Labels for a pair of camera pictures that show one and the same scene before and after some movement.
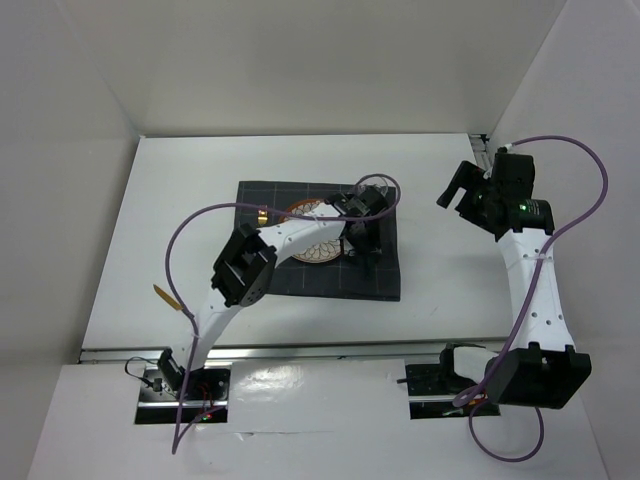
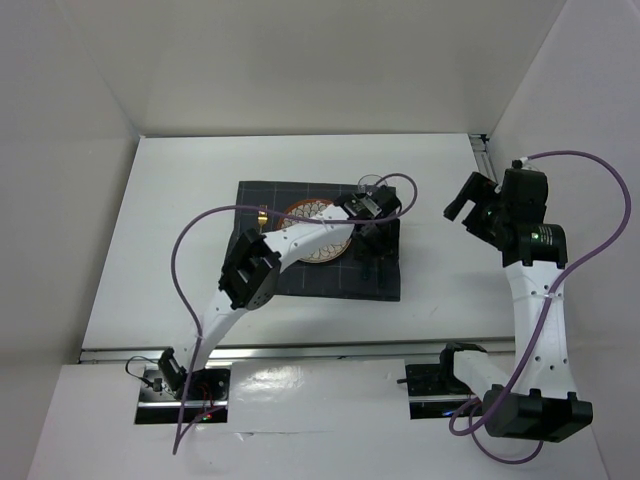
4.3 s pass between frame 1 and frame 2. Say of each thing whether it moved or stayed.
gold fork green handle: stayed
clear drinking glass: stayed
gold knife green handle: moved
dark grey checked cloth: stayed
